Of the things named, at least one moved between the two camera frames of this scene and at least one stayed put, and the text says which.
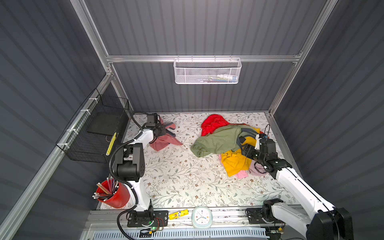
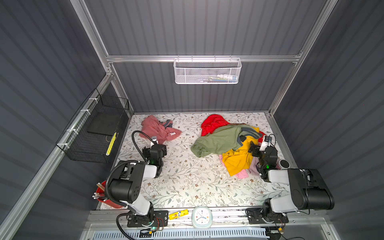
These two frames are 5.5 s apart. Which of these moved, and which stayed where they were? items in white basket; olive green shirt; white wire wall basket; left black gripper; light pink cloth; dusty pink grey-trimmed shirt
Moved: left black gripper; dusty pink grey-trimmed shirt
Stayed: white wire wall basket; light pink cloth; olive green shirt; items in white basket
